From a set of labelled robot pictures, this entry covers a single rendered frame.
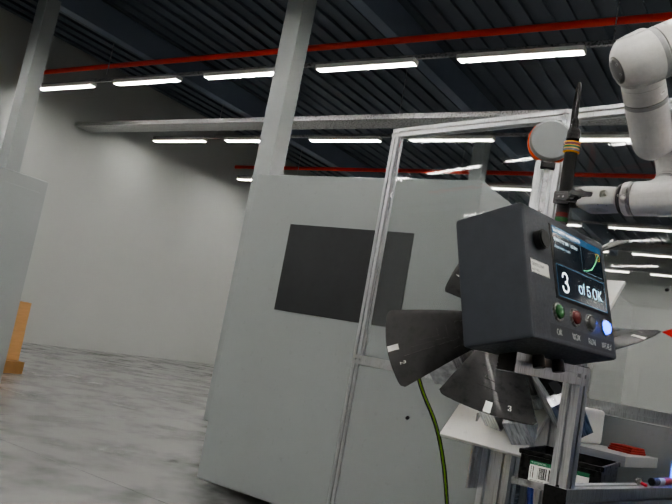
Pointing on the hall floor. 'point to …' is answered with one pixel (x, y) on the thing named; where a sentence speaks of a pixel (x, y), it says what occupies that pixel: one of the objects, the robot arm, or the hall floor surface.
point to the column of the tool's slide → (540, 188)
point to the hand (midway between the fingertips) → (565, 199)
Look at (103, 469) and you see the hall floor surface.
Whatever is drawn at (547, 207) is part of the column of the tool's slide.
